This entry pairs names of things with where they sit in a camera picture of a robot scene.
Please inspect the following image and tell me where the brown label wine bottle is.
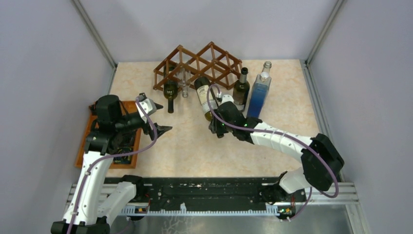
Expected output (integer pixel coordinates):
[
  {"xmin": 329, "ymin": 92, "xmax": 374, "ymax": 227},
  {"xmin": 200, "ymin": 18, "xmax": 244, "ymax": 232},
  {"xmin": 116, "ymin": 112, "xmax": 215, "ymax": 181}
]
[{"xmin": 232, "ymin": 67, "xmax": 250, "ymax": 111}]

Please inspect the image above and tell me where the white label wine bottle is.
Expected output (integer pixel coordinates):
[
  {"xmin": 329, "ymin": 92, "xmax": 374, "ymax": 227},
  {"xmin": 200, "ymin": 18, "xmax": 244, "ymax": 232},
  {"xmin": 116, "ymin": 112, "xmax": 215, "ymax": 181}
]
[{"xmin": 194, "ymin": 76, "xmax": 218, "ymax": 121}]

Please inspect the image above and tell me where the blue square glass bottle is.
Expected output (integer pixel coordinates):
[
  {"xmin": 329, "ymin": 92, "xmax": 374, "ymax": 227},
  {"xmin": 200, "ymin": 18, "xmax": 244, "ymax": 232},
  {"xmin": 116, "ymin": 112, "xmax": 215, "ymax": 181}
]
[{"xmin": 246, "ymin": 72, "xmax": 271, "ymax": 118}]

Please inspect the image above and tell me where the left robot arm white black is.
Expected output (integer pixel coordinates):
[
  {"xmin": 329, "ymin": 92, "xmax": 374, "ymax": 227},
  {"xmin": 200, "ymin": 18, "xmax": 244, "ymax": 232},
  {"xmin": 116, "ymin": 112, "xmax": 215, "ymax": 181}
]
[{"xmin": 51, "ymin": 93, "xmax": 172, "ymax": 234}]

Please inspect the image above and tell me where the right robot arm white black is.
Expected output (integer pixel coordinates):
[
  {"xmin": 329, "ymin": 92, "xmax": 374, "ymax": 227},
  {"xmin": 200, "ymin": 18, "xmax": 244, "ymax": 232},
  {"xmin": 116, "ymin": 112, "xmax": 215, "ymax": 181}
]
[{"xmin": 207, "ymin": 100, "xmax": 344, "ymax": 201}]

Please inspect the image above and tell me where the dark green wine bottle left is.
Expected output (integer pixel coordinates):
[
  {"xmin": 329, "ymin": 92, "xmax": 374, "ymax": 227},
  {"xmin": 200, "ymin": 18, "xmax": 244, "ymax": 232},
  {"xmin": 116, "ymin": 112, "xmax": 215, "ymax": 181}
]
[{"xmin": 163, "ymin": 65, "xmax": 178, "ymax": 114}]

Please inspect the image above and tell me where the small clear glass bottle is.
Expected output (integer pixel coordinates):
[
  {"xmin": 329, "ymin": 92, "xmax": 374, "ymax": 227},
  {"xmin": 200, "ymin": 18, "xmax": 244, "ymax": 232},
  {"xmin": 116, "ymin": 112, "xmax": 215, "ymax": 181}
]
[{"xmin": 179, "ymin": 67, "xmax": 190, "ymax": 98}]

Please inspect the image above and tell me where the brown wooden wine rack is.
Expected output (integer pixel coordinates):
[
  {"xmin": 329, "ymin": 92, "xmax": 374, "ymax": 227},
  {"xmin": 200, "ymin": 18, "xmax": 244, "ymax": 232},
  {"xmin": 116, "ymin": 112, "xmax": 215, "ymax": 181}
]
[{"xmin": 152, "ymin": 41, "xmax": 243, "ymax": 91}]

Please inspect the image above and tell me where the orange wooden tray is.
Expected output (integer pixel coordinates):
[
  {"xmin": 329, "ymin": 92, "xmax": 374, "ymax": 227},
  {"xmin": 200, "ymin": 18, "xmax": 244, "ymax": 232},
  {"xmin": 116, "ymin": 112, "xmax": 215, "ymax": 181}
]
[{"xmin": 75, "ymin": 100, "xmax": 141, "ymax": 169}]

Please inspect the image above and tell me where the black patterned coaster in tray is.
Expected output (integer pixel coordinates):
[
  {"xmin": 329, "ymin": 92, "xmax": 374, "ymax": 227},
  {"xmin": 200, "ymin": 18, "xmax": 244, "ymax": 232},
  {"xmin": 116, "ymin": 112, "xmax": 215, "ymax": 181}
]
[{"xmin": 113, "ymin": 147, "xmax": 133, "ymax": 164}]

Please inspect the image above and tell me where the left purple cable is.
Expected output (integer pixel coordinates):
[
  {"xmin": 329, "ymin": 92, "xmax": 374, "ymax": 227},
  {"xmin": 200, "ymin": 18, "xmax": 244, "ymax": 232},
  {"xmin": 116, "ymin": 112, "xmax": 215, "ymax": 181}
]
[{"xmin": 64, "ymin": 94, "xmax": 159, "ymax": 234}]

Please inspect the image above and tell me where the purple cable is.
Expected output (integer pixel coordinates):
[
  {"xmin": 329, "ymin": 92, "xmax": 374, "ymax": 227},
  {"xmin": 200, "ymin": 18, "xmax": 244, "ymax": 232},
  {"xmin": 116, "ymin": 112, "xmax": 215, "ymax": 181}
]
[
  {"xmin": 206, "ymin": 84, "xmax": 340, "ymax": 222},
  {"xmin": 64, "ymin": 94, "xmax": 159, "ymax": 234}
]

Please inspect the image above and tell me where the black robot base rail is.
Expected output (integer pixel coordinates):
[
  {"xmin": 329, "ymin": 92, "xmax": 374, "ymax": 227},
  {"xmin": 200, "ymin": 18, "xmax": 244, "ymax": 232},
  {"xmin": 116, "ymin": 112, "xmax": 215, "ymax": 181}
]
[{"xmin": 103, "ymin": 175, "xmax": 307, "ymax": 214}]

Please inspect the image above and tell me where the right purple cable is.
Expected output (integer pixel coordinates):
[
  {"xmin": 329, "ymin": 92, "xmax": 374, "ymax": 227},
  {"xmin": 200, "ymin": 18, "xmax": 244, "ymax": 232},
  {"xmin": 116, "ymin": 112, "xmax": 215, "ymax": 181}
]
[{"xmin": 206, "ymin": 84, "xmax": 340, "ymax": 222}]

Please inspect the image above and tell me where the white toothed cable strip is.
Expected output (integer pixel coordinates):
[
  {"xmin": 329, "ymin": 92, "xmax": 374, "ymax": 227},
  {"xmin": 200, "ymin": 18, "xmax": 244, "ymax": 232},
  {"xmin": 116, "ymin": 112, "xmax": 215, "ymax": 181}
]
[{"xmin": 118, "ymin": 203, "xmax": 281, "ymax": 217}]

